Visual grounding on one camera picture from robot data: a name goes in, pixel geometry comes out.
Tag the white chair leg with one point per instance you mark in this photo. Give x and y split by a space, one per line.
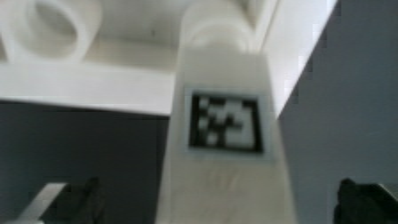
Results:
223 179

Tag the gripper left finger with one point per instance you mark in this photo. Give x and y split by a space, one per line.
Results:
65 204

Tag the white chair seat part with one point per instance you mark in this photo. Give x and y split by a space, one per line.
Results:
67 68

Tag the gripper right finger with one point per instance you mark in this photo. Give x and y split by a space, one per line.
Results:
366 203

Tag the white U-shaped obstacle fence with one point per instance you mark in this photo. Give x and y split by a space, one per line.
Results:
296 24

